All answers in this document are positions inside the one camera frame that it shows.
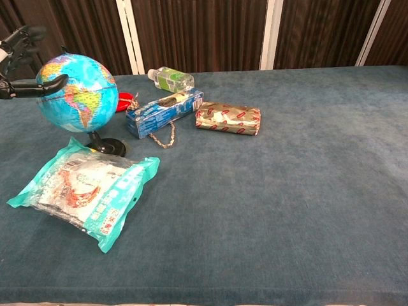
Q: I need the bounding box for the blue cardboard box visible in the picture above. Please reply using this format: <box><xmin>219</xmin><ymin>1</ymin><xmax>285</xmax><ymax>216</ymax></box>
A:
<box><xmin>125</xmin><ymin>89</ymin><xmax>205</xmax><ymax>140</ymax></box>

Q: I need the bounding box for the red round disc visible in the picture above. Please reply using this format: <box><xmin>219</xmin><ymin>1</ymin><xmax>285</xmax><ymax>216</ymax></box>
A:
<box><xmin>117</xmin><ymin>91</ymin><xmax>136</xmax><ymax>113</ymax></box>

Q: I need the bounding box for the clear plastic bottle green label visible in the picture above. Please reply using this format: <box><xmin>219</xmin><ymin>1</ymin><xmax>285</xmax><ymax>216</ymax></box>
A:
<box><xmin>147</xmin><ymin>66</ymin><xmax>196</xmax><ymax>93</ymax></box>

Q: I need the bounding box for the blue world globe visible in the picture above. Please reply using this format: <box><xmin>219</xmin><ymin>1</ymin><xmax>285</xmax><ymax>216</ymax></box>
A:
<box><xmin>34</xmin><ymin>46</ymin><xmax>128</xmax><ymax>157</ymax></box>

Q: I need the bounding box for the gold red tissue pack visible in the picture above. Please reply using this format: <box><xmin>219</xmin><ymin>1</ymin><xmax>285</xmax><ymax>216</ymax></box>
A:
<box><xmin>194</xmin><ymin>101</ymin><xmax>262</xmax><ymax>136</ymax></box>

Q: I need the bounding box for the white frame post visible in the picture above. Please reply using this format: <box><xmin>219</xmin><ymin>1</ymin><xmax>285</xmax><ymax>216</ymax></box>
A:
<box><xmin>259</xmin><ymin>0</ymin><xmax>284</xmax><ymax>71</ymax></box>
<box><xmin>115</xmin><ymin>0</ymin><xmax>146</xmax><ymax>75</ymax></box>
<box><xmin>354</xmin><ymin>0</ymin><xmax>392</xmax><ymax>67</ymax></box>

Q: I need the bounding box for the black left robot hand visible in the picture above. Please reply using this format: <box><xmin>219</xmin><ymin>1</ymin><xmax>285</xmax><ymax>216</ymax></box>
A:
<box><xmin>0</xmin><ymin>25</ymin><xmax>69</xmax><ymax>101</ymax></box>

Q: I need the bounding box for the teal plastic snack bag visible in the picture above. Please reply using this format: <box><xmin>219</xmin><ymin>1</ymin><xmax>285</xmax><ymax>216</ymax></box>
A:
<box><xmin>6</xmin><ymin>136</ymin><xmax>161</xmax><ymax>254</ymax></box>

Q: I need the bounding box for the blue table cloth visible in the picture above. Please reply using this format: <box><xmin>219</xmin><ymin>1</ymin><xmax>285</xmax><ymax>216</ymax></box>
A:
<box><xmin>0</xmin><ymin>65</ymin><xmax>408</xmax><ymax>305</ymax></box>

